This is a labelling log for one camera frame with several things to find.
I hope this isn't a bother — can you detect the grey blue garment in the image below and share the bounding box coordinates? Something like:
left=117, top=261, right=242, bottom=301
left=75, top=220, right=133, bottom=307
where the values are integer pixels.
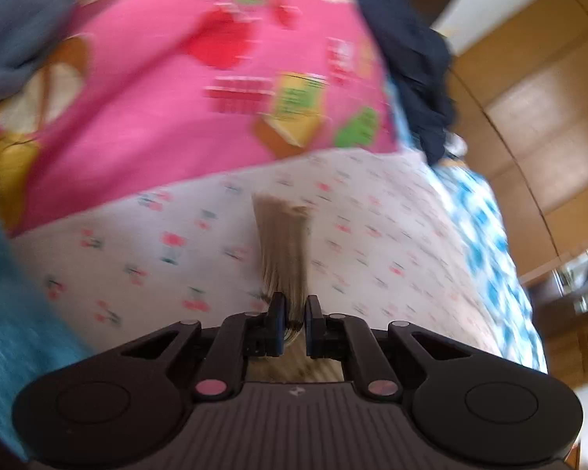
left=0, top=0, right=86, bottom=108

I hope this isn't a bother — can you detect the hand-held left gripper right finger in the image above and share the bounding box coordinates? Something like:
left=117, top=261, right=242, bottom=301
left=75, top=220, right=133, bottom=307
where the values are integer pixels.
left=305, top=295, right=471, bottom=400

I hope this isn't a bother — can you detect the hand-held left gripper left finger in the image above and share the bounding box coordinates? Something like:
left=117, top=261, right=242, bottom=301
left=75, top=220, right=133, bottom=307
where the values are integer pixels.
left=120, top=294, right=287, bottom=400

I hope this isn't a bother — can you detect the blue white checked cloth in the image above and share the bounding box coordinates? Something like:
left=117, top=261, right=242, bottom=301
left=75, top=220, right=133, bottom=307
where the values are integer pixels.
left=387, top=83, right=550, bottom=373

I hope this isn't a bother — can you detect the wooden wardrobe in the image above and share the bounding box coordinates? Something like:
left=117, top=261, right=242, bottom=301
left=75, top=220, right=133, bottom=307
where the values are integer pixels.
left=441, top=0, right=588, bottom=387

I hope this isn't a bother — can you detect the blue knit blanket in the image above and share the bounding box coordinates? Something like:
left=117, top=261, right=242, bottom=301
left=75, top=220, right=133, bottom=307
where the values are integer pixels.
left=0, top=191, right=94, bottom=454

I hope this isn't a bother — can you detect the white cherry print bedsheet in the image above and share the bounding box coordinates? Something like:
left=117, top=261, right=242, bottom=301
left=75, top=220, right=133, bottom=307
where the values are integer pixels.
left=10, top=149, right=503, bottom=368

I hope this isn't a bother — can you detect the pink printed blanket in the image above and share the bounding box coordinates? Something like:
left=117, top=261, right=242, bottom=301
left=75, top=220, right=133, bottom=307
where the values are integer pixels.
left=0, top=0, right=405, bottom=236

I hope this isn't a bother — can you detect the beige striped knit garment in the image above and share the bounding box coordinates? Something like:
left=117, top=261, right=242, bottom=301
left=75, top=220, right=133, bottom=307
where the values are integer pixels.
left=251, top=193, right=345, bottom=383

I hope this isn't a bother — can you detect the dark navy clothing pile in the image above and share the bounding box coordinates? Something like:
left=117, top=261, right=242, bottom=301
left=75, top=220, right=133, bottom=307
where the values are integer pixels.
left=333, top=0, right=459, bottom=165

